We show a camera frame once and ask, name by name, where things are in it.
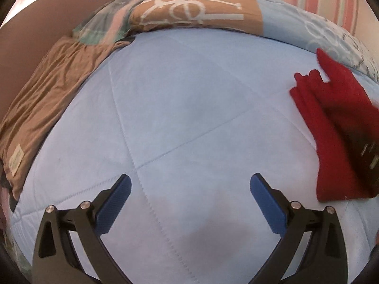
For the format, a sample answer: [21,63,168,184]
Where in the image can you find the light blue quilted bed cover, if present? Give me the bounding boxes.
[6,28,379,284]

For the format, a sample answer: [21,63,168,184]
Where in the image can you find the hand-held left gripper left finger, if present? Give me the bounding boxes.
[32,174,132,284]

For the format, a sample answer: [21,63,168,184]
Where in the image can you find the red knit sweater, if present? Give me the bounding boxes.
[289,48,379,203]

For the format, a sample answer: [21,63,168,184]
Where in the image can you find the patchwork printed comforter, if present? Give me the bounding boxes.
[72,0,379,83]

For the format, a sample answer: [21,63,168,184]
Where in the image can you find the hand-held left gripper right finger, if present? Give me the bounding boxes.
[249,173,348,284]

